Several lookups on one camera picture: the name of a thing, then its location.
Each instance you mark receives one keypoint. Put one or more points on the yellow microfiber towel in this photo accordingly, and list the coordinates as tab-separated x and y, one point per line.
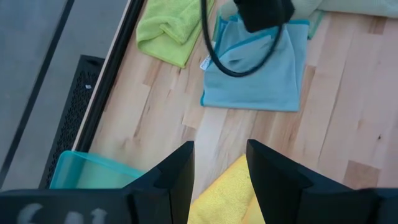
224	193

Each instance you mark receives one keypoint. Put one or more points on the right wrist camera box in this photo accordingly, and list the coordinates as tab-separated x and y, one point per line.
264	12

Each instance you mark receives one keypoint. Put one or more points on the pale green microfiber towel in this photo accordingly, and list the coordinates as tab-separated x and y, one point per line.
357	7

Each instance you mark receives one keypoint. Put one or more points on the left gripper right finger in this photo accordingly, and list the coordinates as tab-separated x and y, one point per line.
311	205

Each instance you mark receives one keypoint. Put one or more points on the lime green microfiber towel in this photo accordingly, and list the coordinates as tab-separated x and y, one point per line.
168	31

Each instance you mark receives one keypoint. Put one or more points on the black perforated metal panel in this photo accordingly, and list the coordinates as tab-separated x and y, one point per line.
74	109

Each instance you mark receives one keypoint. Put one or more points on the translucent teal plastic bin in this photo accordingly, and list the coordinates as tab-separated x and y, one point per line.
93	174

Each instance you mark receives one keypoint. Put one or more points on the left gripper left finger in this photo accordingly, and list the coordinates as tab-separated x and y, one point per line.
93	207

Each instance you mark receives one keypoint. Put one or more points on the light blue teal-edged towel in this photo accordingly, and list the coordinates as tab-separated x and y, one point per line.
264	84

